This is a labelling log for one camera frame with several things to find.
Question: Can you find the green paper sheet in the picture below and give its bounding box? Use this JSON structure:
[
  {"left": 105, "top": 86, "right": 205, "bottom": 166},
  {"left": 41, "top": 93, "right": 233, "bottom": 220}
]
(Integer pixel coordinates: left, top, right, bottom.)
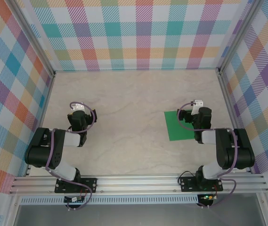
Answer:
[{"left": 163, "top": 110, "right": 196, "bottom": 142}]

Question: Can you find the small black circuit board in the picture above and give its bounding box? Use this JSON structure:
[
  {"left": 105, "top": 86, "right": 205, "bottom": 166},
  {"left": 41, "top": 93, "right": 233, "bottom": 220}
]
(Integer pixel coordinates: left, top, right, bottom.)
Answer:
[{"left": 64, "top": 196, "right": 85, "bottom": 203}]

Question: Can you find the grey metal shelf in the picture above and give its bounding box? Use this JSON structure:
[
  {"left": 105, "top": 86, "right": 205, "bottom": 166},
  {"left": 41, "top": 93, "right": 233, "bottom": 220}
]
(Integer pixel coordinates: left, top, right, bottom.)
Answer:
[{"left": 13, "top": 204, "right": 266, "bottom": 226}]

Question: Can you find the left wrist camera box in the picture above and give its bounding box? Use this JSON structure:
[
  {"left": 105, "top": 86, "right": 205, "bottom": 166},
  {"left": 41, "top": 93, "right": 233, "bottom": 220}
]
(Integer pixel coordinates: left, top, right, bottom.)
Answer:
[{"left": 71, "top": 103, "right": 85, "bottom": 112}]

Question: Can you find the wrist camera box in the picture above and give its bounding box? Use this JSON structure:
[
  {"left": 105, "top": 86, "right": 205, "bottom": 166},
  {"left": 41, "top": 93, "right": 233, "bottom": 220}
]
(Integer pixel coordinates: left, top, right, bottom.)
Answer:
[
  {"left": 71, "top": 103, "right": 85, "bottom": 112},
  {"left": 193, "top": 99, "right": 205, "bottom": 116}
]

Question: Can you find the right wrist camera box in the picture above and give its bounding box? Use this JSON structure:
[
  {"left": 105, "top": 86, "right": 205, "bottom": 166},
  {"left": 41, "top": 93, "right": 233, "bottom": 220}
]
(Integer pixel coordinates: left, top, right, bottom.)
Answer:
[{"left": 193, "top": 99, "right": 205, "bottom": 116}]

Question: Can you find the aluminium table side rail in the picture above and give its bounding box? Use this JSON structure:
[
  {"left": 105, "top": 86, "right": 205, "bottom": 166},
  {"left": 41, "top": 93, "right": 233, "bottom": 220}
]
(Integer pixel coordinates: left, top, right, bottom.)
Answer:
[
  {"left": 24, "top": 73, "right": 56, "bottom": 177},
  {"left": 217, "top": 70, "right": 253, "bottom": 175}
]

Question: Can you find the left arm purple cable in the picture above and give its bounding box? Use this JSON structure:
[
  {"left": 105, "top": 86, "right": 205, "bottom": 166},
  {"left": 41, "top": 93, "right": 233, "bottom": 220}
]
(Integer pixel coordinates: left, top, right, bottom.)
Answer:
[{"left": 45, "top": 101, "right": 97, "bottom": 210}]

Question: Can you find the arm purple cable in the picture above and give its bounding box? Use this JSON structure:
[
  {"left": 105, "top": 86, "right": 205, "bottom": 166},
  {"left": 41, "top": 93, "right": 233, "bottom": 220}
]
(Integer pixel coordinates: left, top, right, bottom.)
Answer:
[
  {"left": 177, "top": 101, "right": 238, "bottom": 210},
  {"left": 45, "top": 101, "right": 97, "bottom": 210}
]

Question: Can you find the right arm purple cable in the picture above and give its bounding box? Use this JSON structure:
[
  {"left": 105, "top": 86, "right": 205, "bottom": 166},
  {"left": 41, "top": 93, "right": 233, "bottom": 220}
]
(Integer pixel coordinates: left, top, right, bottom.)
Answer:
[{"left": 177, "top": 101, "right": 238, "bottom": 210}]

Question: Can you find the thin black base wire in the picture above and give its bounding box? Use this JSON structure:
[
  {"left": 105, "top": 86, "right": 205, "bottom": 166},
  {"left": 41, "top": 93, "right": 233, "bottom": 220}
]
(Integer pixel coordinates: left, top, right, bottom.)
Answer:
[{"left": 178, "top": 171, "right": 196, "bottom": 186}]

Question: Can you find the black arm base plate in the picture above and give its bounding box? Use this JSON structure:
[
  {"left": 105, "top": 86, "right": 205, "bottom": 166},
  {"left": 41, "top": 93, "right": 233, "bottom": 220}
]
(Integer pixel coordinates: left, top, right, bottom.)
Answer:
[
  {"left": 179, "top": 176, "right": 224, "bottom": 193},
  {"left": 55, "top": 178, "right": 98, "bottom": 194}
]

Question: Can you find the long aluminium mounting rail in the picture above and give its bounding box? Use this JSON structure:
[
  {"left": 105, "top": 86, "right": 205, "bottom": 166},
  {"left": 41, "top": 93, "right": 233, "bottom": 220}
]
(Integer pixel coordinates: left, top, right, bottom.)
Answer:
[{"left": 8, "top": 173, "right": 268, "bottom": 195}]

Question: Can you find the aluminium frame post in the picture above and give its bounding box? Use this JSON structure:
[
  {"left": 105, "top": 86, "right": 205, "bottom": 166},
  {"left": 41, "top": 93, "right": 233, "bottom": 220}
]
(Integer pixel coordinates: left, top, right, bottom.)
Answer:
[
  {"left": 10, "top": 0, "right": 56, "bottom": 78},
  {"left": 217, "top": 0, "right": 263, "bottom": 77}
]

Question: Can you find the slotted grey cable duct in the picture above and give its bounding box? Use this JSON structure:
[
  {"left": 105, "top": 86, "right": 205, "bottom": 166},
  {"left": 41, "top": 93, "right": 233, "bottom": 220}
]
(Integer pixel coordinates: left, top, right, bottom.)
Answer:
[{"left": 20, "top": 196, "right": 199, "bottom": 205}]

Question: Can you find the aluminium frame leg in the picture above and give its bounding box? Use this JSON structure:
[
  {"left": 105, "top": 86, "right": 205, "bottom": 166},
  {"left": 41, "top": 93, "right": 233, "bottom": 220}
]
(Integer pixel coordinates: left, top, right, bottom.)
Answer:
[
  {"left": 4, "top": 194, "right": 23, "bottom": 226},
  {"left": 256, "top": 193, "right": 268, "bottom": 226}
]

